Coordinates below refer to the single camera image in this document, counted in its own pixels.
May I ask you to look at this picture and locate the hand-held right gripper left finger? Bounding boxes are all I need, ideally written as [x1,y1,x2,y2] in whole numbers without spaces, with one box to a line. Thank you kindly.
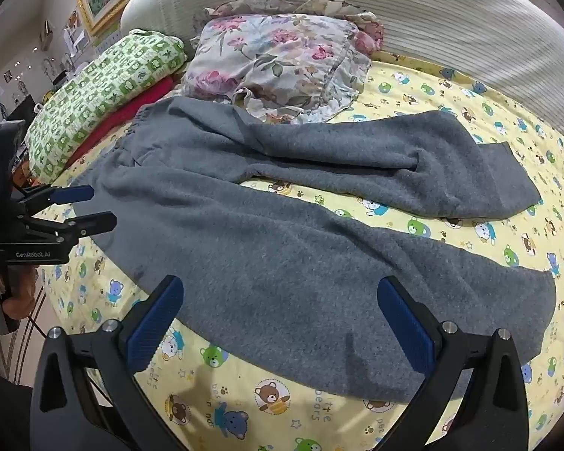
[30,275,185,451]

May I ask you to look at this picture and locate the grey fleece pants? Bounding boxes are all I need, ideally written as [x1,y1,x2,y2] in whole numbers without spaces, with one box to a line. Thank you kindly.
[70,97,558,405]

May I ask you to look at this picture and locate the green patterned pillow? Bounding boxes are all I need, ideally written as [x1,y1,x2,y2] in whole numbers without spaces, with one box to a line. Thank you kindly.
[23,29,189,184]

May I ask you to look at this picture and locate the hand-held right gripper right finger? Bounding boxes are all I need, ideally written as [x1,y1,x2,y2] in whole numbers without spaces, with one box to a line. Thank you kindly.
[377,276,532,451]

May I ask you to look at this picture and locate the red cloth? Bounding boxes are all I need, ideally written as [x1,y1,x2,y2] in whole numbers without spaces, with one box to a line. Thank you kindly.
[61,75,177,172]

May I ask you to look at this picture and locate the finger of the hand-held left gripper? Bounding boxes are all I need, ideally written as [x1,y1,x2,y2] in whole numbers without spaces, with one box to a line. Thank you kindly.
[15,185,95,213]
[24,212,118,246]

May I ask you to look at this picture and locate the yellow bear print bed sheet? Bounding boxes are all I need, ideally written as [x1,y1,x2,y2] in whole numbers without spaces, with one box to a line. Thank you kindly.
[42,51,564,451]

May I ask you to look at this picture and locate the brown floral pillow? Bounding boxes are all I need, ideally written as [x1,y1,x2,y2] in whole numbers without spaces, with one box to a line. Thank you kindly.
[193,0,386,52]

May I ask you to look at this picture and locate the person's dark clothing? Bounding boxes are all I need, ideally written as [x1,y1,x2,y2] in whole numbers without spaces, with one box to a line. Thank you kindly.
[0,364,33,451]

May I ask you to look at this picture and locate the floral pillow with frill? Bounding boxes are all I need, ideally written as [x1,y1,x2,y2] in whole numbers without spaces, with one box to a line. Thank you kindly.
[183,14,372,125]

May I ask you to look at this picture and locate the person's left hand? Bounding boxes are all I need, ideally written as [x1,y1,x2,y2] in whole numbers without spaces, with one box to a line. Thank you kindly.
[0,265,41,320]

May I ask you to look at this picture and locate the striped padded headboard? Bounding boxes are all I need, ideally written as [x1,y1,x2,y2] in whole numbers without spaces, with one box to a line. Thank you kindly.
[120,0,564,146]

